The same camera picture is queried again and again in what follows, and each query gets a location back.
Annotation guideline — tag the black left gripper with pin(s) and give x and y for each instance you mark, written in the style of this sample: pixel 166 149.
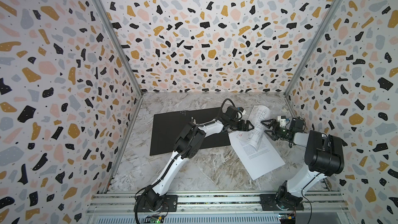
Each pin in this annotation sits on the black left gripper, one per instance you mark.
pixel 244 128

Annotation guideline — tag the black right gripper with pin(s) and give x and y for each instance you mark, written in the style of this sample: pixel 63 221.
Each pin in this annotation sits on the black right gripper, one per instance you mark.
pixel 276 129

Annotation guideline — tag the white drawing paper sheet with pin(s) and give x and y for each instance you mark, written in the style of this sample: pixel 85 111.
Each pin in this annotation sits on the white drawing paper sheet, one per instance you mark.
pixel 253 137

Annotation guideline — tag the white text paper sheet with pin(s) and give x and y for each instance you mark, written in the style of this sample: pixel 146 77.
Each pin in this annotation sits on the white text paper sheet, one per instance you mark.
pixel 257 162

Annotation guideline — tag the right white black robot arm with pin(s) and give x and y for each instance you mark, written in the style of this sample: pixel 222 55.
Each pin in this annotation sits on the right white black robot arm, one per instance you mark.
pixel 323 158

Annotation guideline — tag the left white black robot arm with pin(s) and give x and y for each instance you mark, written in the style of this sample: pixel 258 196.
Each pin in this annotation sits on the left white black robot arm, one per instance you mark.
pixel 187 145

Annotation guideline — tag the right circuit board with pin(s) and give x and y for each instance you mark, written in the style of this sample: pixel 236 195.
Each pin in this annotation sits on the right circuit board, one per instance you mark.
pixel 287 219

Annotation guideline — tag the left green circuit board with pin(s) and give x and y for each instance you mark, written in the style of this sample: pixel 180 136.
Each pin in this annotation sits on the left green circuit board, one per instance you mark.
pixel 154 219

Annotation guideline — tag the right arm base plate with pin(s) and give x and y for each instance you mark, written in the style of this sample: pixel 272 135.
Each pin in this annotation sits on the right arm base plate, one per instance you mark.
pixel 275 202

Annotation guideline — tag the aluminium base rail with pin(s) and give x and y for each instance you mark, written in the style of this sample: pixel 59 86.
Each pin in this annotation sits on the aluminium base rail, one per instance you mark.
pixel 220 207

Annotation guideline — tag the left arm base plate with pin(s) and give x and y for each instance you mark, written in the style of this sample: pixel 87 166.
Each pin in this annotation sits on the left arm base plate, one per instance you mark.
pixel 166 203

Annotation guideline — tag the aluminium corner post right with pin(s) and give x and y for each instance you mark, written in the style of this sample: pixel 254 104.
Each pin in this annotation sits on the aluminium corner post right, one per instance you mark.
pixel 313 44

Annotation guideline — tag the aluminium corner post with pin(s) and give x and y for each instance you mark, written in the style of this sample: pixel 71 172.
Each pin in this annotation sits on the aluminium corner post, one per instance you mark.
pixel 112 36
pixel 313 44

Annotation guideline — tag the aluminium corner post left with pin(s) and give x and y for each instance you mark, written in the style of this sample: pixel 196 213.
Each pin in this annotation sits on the aluminium corner post left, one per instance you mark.
pixel 112 36

